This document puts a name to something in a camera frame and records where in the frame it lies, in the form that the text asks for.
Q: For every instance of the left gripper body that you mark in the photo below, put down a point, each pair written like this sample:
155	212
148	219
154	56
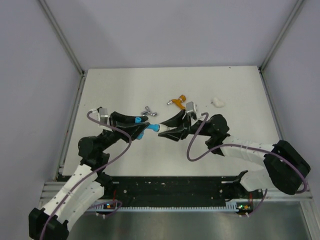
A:
118	133

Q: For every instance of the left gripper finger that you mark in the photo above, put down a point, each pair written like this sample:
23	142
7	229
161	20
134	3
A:
135	130
131	119

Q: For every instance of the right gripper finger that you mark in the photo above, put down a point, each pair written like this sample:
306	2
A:
176	121
175	134

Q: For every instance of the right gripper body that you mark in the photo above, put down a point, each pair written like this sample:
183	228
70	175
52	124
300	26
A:
192	129

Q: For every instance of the blue water faucet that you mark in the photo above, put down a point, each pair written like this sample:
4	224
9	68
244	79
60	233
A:
154	127

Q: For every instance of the white elbow pipe fitting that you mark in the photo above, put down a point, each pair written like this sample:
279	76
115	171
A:
163	128

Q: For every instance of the white elbow fitting far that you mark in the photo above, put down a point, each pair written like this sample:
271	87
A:
217	102

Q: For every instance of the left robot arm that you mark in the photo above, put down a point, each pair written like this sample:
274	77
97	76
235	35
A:
88	183

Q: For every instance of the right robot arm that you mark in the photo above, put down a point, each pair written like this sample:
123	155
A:
282	166

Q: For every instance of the orange water faucet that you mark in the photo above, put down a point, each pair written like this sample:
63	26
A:
178	102

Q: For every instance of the chrome water faucet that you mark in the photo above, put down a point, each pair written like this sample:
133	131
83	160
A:
147	112

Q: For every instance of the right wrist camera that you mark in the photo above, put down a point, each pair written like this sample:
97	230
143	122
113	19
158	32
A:
191	110

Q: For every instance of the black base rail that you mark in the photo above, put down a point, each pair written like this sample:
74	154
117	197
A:
174	191

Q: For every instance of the grey cable duct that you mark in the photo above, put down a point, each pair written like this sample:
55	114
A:
229	207

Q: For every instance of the left aluminium frame post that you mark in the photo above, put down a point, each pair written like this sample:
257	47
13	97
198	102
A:
45	8

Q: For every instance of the aluminium frame post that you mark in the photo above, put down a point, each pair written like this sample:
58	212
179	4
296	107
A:
45	8
294	14

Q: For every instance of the right aluminium frame post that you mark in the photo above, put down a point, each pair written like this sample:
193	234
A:
294	14

